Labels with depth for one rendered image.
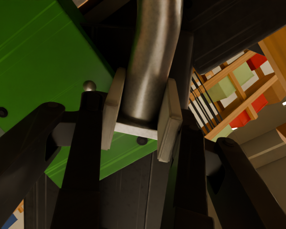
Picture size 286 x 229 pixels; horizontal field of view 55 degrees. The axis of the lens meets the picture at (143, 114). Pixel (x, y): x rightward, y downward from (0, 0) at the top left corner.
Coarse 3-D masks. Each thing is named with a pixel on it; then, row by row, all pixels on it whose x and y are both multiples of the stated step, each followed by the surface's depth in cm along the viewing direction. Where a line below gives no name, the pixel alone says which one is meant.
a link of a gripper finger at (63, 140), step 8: (72, 112) 14; (64, 120) 14; (72, 120) 14; (56, 128) 13; (64, 128) 14; (72, 128) 14; (48, 136) 14; (56, 136) 14; (64, 136) 14; (72, 136) 14; (48, 144) 14; (56, 144) 14; (64, 144) 14
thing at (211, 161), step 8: (184, 112) 18; (184, 120) 17; (192, 120) 17; (176, 144) 15; (208, 144) 14; (208, 152) 14; (216, 152) 14; (208, 160) 14; (216, 160) 14; (208, 168) 14; (216, 168) 14; (224, 168) 14; (216, 176) 14; (224, 176) 14
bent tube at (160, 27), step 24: (144, 0) 17; (168, 0) 16; (144, 24) 17; (168, 24) 17; (144, 48) 18; (168, 48) 18; (144, 72) 18; (168, 72) 19; (144, 96) 19; (120, 120) 20; (144, 120) 20
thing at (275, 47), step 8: (280, 32) 87; (264, 40) 89; (272, 40) 88; (280, 40) 88; (264, 48) 92; (272, 48) 89; (280, 48) 88; (272, 56) 89; (280, 56) 89; (272, 64) 94; (280, 64) 89; (280, 72) 90; (280, 80) 97
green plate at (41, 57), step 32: (0, 0) 20; (32, 0) 20; (64, 0) 25; (0, 32) 21; (32, 32) 21; (64, 32) 21; (0, 64) 22; (32, 64) 22; (64, 64) 22; (96, 64) 22; (0, 96) 23; (32, 96) 23; (64, 96) 23; (64, 160) 26; (128, 160) 26
